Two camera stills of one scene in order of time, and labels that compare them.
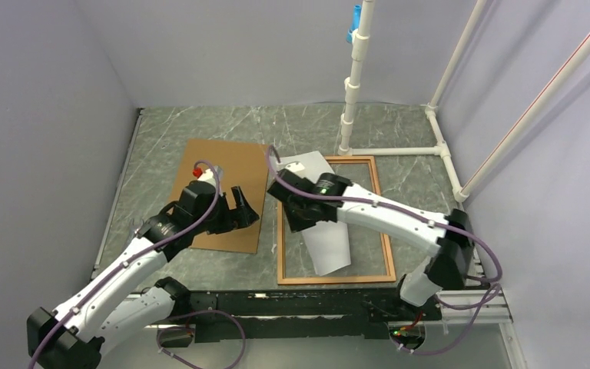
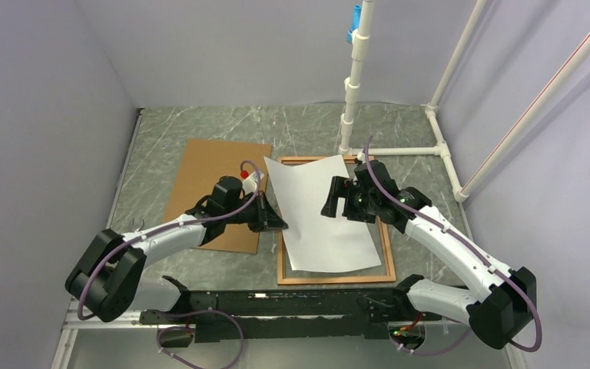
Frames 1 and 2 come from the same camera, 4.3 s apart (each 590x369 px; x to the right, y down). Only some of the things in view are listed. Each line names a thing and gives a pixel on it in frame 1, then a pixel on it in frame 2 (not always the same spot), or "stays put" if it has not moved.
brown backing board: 239,164 stays put
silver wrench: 136,227 stays put
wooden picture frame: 281,241 -> 294,161
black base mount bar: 244,316 stays put
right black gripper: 297,225 -> 339,188
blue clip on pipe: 355,22 stays put
